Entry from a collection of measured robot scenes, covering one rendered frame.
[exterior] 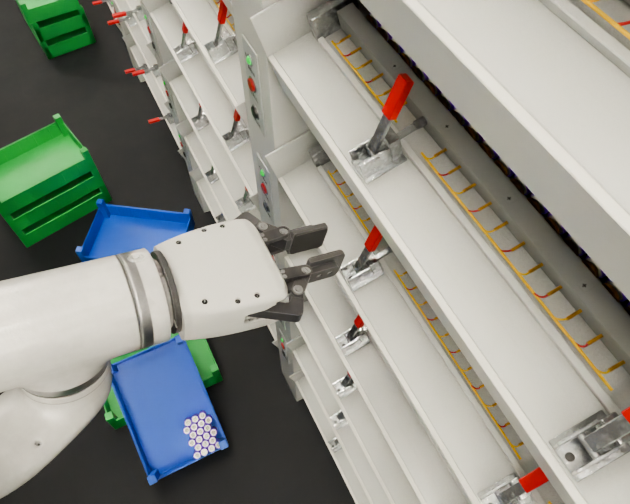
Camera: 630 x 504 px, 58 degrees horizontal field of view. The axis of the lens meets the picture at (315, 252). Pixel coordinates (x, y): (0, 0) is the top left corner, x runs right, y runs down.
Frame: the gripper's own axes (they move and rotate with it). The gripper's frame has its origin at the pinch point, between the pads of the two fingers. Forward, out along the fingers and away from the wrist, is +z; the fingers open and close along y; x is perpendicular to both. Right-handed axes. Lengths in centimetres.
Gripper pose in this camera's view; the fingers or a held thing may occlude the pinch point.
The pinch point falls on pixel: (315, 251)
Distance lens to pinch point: 56.5
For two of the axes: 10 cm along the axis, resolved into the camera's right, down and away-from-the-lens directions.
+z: 8.7, -2.3, 4.4
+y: 4.5, 7.5, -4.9
